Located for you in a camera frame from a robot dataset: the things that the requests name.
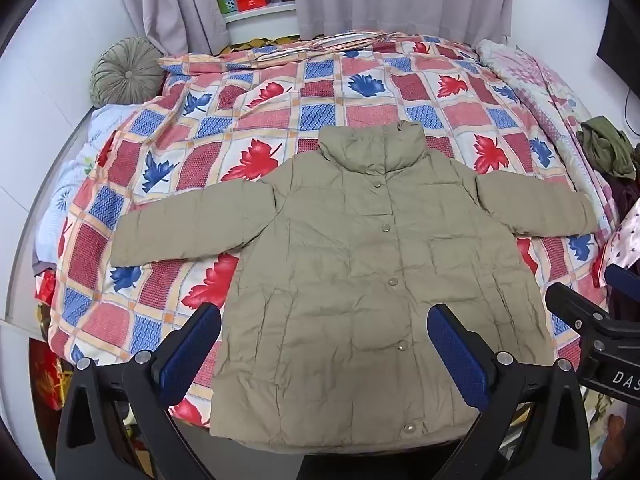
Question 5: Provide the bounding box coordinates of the white window sill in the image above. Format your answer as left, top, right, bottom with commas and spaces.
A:
222, 2, 301, 23

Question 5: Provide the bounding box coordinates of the round green pleated cushion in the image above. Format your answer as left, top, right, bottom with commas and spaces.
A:
90, 36, 166, 109

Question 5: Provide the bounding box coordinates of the light blue floral sheet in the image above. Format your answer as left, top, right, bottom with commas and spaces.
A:
32, 105, 138, 276

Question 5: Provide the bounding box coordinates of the khaki puffer jacket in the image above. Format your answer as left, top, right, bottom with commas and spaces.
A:
109, 121, 599, 453

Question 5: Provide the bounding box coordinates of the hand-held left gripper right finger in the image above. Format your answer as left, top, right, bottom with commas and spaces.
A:
427, 302, 593, 480

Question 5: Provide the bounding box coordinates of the leaf-print patchwork quilt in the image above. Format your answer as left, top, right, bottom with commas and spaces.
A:
47, 35, 618, 428

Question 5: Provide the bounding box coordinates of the pink satin printed cloth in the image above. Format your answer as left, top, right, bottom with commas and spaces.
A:
597, 207, 640, 288

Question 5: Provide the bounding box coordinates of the red patterned bag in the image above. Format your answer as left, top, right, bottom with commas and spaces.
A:
30, 340, 76, 411

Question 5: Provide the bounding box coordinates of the printed plastic bag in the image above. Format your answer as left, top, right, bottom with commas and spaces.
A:
582, 390, 636, 476

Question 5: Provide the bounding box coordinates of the pink floral quilt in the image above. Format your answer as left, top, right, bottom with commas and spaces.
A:
475, 39, 621, 231

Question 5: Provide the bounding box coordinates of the striped pillow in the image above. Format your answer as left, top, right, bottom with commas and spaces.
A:
245, 30, 401, 63

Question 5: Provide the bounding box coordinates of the black cable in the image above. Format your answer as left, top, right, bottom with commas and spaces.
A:
622, 94, 640, 137

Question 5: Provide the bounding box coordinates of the olive green garment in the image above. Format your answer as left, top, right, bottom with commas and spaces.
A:
575, 116, 638, 181

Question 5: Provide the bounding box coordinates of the black television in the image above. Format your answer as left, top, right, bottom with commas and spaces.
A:
596, 0, 640, 136

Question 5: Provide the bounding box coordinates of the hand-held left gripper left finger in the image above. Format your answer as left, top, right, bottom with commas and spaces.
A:
55, 302, 223, 480

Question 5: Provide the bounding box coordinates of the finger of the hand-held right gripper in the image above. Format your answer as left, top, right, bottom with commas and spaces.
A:
545, 282, 609, 347
604, 263, 640, 292

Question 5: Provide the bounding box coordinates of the yellow patterned blanket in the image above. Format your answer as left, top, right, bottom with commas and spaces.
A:
225, 35, 301, 55

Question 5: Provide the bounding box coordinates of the red cloth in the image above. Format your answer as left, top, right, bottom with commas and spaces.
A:
34, 270, 57, 306

